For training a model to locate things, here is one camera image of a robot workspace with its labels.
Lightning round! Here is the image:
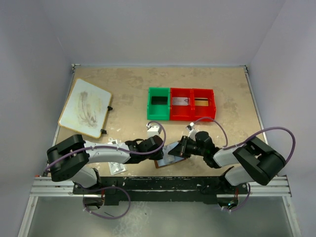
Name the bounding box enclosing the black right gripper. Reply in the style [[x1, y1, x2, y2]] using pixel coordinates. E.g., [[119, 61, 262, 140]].
[[168, 135, 206, 158]]

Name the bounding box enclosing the white credit card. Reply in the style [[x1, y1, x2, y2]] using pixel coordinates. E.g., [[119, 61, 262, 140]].
[[162, 142, 178, 162]]

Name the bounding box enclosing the brown leather card holder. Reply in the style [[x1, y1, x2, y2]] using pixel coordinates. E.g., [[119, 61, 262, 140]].
[[154, 142, 185, 168]]

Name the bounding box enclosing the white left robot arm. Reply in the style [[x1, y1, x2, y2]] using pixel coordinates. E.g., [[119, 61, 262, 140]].
[[44, 134, 165, 194]]

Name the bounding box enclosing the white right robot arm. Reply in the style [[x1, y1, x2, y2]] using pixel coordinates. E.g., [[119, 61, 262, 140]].
[[168, 131, 286, 193]]

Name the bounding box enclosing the black card in bin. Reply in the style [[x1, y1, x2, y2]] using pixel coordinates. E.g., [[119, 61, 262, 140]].
[[151, 96, 168, 105]]

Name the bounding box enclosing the silver card in bin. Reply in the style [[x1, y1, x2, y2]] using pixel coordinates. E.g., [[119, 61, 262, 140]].
[[172, 97, 190, 106]]

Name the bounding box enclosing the gold card in bin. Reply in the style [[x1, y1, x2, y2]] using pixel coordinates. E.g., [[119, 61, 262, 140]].
[[195, 98, 209, 107]]

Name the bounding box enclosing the green plastic bin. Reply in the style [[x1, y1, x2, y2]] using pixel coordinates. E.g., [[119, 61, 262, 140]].
[[147, 87, 170, 120]]

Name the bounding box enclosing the clear plastic packet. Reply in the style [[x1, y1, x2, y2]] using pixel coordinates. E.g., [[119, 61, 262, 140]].
[[108, 162, 127, 175]]

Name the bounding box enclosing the red bin right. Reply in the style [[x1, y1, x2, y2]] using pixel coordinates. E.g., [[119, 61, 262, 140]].
[[193, 88, 216, 120]]

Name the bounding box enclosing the white board yellow rim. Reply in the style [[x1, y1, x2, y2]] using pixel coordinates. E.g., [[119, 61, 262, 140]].
[[58, 79, 112, 139]]

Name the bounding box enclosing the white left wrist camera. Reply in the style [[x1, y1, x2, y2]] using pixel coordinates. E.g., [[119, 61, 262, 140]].
[[146, 123, 161, 138]]

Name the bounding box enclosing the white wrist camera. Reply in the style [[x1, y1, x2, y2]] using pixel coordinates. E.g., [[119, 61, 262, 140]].
[[186, 122, 197, 140], [146, 123, 161, 138]]

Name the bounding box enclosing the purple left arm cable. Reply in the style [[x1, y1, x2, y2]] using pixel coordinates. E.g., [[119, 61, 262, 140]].
[[44, 121, 166, 173]]

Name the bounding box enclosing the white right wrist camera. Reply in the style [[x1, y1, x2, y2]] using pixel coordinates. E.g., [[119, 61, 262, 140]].
[[186, 122, 197, 140]]

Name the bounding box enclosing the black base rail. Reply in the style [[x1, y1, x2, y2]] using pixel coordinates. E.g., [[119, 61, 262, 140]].
[[73, 176, 248, 207]]

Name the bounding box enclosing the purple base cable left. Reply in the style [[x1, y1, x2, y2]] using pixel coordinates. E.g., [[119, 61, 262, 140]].
[[82, 183, 133, 219]]

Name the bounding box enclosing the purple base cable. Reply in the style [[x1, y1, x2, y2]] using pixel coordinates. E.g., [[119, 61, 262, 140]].
[[82, 183, 133, 219], [221, 182, 251, 213]]

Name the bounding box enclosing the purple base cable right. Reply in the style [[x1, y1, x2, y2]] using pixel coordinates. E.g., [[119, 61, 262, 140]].
[[221, 182, 251, 213]]

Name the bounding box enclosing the metal corner bracket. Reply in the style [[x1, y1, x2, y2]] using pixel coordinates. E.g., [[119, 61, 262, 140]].
[[72, 64, 81, 74]]

